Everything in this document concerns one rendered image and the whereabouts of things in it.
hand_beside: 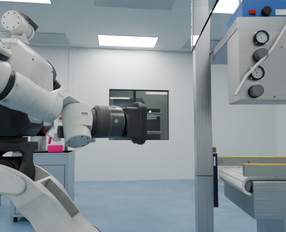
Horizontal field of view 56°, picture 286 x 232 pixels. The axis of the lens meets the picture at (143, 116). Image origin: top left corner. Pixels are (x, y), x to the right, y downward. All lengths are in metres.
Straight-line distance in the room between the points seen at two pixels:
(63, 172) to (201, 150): 2.36
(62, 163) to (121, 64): 3.41
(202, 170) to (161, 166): 4.98
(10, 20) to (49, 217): 0.65
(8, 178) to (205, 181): 0.68
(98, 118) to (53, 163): 2.58
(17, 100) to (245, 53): 0.58
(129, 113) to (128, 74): 5.33
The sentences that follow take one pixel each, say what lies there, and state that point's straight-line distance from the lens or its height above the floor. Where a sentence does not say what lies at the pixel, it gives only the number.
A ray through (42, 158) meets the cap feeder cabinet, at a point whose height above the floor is 0.70.
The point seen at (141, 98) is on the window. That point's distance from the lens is 6.09.
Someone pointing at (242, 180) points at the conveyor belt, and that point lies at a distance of 0.83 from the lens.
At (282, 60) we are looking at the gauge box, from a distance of 0.83.
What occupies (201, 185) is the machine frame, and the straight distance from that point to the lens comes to 1.07.
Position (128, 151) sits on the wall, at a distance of 5.91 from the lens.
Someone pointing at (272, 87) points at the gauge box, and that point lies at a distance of 0.80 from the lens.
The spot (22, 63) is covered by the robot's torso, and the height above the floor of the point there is 1.17.
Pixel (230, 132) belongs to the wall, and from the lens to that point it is 6.49.
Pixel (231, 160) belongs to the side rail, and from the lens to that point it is 1.07.
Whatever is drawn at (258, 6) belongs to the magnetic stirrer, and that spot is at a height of 1.32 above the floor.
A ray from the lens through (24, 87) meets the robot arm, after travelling 0.57.
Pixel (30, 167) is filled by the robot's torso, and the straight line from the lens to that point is 1.00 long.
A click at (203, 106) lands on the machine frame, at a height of 1.06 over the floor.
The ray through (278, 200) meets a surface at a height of 0.77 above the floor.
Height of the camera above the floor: 0.95
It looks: 4 degrees up
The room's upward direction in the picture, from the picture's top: straight up
